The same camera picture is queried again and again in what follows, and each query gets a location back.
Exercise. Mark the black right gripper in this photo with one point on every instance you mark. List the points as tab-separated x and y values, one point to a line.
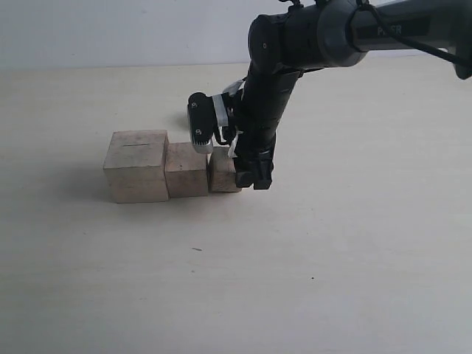
258	112

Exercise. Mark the third largest wooden cube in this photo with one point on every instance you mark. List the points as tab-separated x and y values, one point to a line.
222	171

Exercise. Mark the second largest wooden cube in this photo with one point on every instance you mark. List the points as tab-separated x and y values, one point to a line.
185	171

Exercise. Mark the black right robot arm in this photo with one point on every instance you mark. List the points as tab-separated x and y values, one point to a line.
330	34

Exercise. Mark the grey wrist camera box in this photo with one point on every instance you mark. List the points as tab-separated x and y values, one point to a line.
208	118

